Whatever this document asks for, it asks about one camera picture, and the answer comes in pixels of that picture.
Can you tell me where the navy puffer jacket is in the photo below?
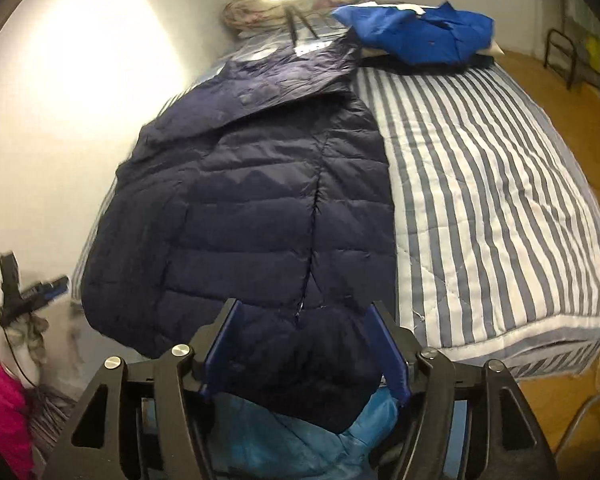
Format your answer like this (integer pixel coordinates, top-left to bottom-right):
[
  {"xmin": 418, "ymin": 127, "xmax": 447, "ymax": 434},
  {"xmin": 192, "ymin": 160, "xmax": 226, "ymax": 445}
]
[{"xmin": 81, "ymin": 34, "xmax": 396, "ymax": 434}]

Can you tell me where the pink left sleeve forearm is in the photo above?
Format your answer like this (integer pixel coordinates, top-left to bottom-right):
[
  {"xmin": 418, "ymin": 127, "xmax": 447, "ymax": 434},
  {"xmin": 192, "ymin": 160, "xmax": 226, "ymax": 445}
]
[{"xmin": 0, "ymin": 363, "xmax": 35, "ymax": 480}]

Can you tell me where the black clothes rack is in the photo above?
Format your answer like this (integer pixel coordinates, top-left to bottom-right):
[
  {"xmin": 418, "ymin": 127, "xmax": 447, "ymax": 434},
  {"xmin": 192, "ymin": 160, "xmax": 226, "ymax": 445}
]
[{"xmin": 543, "ymin": 28, "xmax": 578, "ymax": 90}]

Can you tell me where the left gloved hand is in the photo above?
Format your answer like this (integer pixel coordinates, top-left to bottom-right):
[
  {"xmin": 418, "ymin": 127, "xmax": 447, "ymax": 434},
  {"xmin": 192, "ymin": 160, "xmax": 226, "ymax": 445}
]
[{"xmin": 1, "ymin": 314, "xmax": 48, "ymax": 389}]

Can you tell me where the striped bed mattress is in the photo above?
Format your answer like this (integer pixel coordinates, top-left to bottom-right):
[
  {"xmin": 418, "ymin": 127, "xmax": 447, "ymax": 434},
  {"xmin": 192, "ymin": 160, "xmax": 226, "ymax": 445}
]
[{"xmin": 72, "ymin": 54, "xmax": 600, "ymax": 378}]

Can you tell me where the blue plaid sheet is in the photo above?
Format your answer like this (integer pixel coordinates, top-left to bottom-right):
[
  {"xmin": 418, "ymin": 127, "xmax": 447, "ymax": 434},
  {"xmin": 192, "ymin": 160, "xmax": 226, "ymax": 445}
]
[{"xmin": 196, "ymin": 16, "xmax": 348, "ymax": 84}]

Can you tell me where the blue folded shirt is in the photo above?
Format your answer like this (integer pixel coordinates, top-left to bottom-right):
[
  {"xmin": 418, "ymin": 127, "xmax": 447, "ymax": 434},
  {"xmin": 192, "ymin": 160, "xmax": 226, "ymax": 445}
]
[{"xmin": 332, "ymin": 1, "xmax": 494, "ymax": 65}]

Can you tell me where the yellow crate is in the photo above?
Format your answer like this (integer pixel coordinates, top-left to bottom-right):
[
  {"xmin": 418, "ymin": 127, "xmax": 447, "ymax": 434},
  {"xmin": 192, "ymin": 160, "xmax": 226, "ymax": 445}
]
[{"xmin": 584, "ymin": 36, "xmax": 600, "ymax": 73}]

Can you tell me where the floral rolled quilt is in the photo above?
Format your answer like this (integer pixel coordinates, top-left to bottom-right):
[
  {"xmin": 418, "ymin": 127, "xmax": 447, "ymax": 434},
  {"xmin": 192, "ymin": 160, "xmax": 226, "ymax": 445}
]
[{"xmin": 222, "ymin": 0, "xmax": 363, "ymax": 35}]

